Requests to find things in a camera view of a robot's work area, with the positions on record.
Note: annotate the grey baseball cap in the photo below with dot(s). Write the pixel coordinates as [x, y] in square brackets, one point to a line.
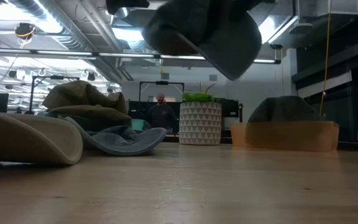
[216, 37]
[120, 143]
[284, 109]

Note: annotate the person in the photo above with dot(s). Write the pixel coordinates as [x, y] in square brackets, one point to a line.
[160, 116]

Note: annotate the tan baseball cap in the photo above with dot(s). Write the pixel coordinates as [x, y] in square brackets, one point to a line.
[82, 93]
[26, 140]

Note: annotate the long ceiling light tube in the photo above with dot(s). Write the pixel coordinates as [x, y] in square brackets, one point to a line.
[73, 53]

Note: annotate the potted plant triangle-pattern pot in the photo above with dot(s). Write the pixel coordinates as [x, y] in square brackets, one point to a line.
[200, 124]

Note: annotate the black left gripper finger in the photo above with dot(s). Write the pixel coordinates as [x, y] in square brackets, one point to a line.
[126, 4]

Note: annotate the black station frame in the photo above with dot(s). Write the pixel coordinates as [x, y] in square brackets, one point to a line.
[56, 77]
[162, 82]

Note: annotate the translucent orange bin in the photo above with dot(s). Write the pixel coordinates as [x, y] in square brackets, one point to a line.
[238, 137]

